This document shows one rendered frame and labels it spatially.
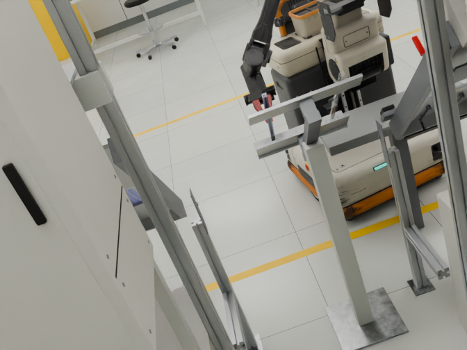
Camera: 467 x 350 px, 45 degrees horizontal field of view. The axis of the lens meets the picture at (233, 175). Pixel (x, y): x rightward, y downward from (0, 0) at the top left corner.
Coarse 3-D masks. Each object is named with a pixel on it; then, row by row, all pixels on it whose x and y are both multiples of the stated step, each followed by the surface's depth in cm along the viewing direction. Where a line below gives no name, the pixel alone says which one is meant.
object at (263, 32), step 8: (272, 0) 173; (280, 0) 174; (264, 8) 174; (272, 8) 174; (264, 16) 175; (272, 16) 175; (256, 24) 176; (264, 24) 176; (272, 24) 176; (256, 32) 177; (264, 32) 176; (264, 40) 177; (248, 48) 178; (264, 48) 178; (264, 56) 179
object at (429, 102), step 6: (462, 84) 170; (456, 90) 171; (462, 90) 174; (426, 102) 172; (432, 102) 175; (420, 108) 177; (426, 108) 180; (432, 108) 183; (420, 114) 184; (426, 114) 187
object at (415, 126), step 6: (462, 102) 188; (462, 108) 188; (432, 114) 189; (462, 114) 188; (414, 120) 189; (426, 120) 188; (432, 120) 188; (408, 126) 189; (414, 126) 188; (420, 126) 188; (426, 126) 188; (408, 132) 188; (414, 132) 188
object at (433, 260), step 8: (376, 120) 187; (384, 144) 188; (384, 152) 192; (408, 232) 203; (416, 232) 201; (416, 240) 198; (424, 240) 196; (416, 248) 198; (424, 248) 193; (432, 248) 192; (424, 256) 192; (432, 256) 190; (440, 256) 188; (432, 264) 186; (440, 264) 185; (440, 272) 183; (448, 272) 184; (416, 288) 221; (424, 288) 220; (432, 288) 218; (416, 296) 218
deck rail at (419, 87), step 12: (456, 36) 121; (456, 48) 122; (420, 72) 144; (420, 84) 147; (408, 96) 160; (420, 96) 150; (396, 108) 176; (408, 108) 164; (396, 120) 180; (408, 120) 169; (396, 132) 185
